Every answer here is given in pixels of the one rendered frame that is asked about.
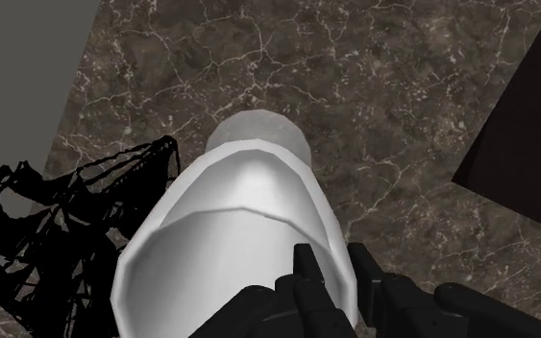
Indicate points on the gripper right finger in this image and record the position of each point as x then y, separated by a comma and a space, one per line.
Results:
401, 309

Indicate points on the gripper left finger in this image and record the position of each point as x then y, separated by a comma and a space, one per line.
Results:
305, 304

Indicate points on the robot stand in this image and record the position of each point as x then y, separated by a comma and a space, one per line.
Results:
527, 140

